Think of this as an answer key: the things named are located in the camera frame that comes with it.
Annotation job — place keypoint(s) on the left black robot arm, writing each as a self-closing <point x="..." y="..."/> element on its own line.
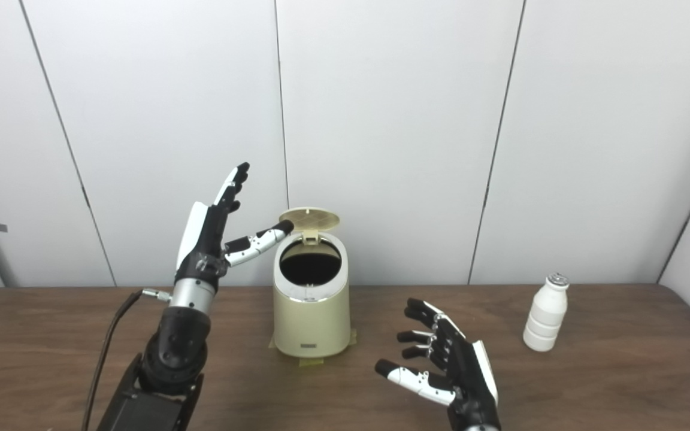
<point x="174" y="353"/>

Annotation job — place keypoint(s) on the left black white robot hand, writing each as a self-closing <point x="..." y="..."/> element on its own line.
<point x="201" y="236"/>

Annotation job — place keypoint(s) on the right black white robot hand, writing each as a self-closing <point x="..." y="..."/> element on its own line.
<point x="462" y="377"/>

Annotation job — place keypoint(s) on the small white plastic bottle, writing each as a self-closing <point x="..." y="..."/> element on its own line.
<point x="544" y="320"/>

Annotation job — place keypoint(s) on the cream-colored cylindrical bin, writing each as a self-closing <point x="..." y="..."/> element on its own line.
<point x="311" y="323"/>

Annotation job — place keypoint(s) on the round cream bin lid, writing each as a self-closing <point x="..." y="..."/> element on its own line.
<point x="309" y="218"/>

